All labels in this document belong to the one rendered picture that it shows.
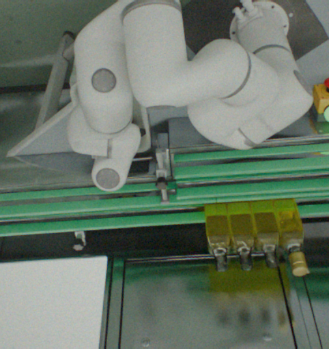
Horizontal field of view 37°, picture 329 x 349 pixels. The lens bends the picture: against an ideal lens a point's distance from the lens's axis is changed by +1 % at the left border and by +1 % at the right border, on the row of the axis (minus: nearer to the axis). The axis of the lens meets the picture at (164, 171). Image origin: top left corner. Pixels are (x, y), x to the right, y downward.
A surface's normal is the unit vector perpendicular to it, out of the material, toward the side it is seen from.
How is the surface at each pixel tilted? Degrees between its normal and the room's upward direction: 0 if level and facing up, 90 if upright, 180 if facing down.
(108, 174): 17
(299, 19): 1
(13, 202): 90
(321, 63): 0
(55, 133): 0
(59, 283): 90
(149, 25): 56
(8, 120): 90
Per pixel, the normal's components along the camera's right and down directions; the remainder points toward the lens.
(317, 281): -0.07, -0.73
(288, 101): -0.08, 0.40
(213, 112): -0.37, 0.29
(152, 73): -0.26, -0.14
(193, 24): 0.00, 0.70
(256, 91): 0.61, 0.58
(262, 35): -0.32, -0.68
